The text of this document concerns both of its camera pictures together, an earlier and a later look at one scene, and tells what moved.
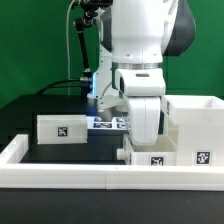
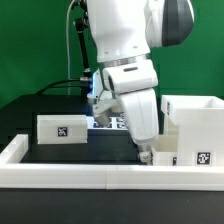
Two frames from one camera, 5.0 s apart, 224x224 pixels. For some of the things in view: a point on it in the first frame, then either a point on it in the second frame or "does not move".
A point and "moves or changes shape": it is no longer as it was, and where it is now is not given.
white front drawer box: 161,153 moves or changes shape
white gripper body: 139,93 does not move
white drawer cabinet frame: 195,123 does not move
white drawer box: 62,129 does not move
